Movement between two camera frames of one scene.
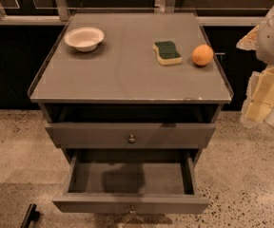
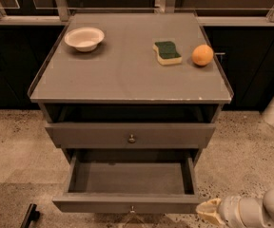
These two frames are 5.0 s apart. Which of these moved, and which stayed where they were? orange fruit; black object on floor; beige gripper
Moved: beige gripper
Stayed: black object on floor; orange fruit
